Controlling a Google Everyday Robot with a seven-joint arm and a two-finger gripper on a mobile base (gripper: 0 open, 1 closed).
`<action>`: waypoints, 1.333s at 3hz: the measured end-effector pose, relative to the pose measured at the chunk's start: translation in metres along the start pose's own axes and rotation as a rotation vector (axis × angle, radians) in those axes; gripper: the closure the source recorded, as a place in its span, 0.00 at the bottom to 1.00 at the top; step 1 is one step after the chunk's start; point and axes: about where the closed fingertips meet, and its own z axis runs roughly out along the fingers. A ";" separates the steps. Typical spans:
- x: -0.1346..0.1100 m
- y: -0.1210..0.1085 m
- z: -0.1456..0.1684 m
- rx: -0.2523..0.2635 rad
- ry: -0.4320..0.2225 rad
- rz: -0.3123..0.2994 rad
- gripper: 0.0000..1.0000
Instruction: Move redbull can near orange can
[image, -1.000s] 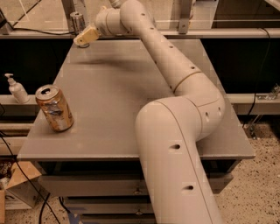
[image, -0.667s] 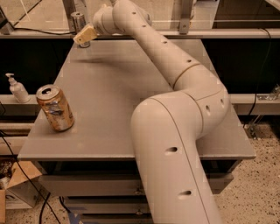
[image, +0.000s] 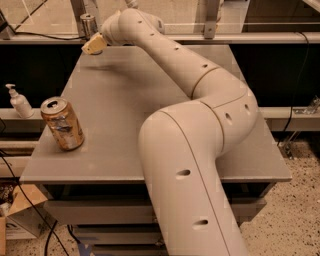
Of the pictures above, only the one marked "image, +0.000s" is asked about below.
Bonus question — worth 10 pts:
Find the grey metal post left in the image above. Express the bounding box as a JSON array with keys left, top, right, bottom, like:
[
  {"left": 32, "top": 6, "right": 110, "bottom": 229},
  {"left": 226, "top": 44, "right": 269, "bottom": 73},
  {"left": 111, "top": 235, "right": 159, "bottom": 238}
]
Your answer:
[{"left": 70, "top": 0, "right": 86, "bottom": 37}]

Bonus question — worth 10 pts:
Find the white pump bottle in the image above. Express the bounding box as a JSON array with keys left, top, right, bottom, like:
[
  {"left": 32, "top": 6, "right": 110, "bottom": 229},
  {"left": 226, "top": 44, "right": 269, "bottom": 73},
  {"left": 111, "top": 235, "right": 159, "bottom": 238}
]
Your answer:
[{"left": 6, "top": 84, "right": 34, "bottom": 119}]

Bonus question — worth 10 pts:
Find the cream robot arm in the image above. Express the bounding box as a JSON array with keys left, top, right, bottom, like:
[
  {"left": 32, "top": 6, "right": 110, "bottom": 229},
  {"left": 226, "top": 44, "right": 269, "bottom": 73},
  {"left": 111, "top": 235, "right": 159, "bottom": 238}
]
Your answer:
[{"left": 83, "top": 8, "right": 258, "bottom": 256}]

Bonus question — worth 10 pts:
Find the black cable on ledge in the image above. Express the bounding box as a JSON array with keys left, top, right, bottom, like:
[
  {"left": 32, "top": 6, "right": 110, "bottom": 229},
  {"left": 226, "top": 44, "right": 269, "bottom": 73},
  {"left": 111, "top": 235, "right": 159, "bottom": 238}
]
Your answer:
[{"left": 14, "top": 31, "right": 84, "bottom": 42}]

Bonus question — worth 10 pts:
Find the silver redbull can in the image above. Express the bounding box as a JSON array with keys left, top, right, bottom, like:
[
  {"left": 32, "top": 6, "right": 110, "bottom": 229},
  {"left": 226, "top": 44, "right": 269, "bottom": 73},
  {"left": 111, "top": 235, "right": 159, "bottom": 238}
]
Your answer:
[{"left": 80, "top": 13, "right": 98, "bottom": 40}]

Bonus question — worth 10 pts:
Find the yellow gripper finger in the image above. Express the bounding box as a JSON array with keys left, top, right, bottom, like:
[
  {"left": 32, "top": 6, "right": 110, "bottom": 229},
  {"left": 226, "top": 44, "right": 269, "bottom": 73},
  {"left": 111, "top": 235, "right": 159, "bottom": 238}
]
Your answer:
[{"left": 82, "top": 33, "right": 107, "bottom": 55}]

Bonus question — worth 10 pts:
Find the cardboard box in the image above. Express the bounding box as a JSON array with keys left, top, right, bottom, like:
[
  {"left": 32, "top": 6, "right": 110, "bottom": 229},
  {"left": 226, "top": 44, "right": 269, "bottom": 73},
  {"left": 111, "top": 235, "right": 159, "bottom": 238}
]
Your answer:
[{"left": 1, "top": 184, "right": 48, "bottom": 243}]

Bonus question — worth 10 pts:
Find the black floor cable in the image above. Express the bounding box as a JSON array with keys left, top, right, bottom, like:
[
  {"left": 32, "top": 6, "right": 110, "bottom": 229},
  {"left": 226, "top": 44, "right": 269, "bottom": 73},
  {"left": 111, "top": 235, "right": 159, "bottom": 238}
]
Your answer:
[{"left": 0, "top": 149, "right": 71, "bottom": 256}]

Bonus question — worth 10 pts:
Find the orange soda can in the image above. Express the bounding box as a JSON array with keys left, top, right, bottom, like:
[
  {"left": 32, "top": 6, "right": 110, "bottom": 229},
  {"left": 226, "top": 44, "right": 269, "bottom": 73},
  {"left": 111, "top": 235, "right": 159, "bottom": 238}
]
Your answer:
[{"left": 40, "top": 97, "right": 84, "bottom": 151}]

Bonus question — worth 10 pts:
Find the grey metal post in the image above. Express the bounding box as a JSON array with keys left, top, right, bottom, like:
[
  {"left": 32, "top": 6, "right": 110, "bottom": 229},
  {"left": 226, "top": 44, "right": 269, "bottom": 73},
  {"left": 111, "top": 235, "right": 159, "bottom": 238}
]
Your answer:
[
  {"left": 203, "top": 0, "right": 220, "bottom": 39},
  {"left": 70, "top": 0, "right": 86, "bottom": 37}
]

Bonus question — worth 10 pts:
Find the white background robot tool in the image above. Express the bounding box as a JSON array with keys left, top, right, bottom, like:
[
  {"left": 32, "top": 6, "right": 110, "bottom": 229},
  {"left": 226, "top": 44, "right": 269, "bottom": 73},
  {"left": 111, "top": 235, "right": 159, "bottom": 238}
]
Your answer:
[{"left": 125, "top": 0, "right": 139, "bottom": 9}]

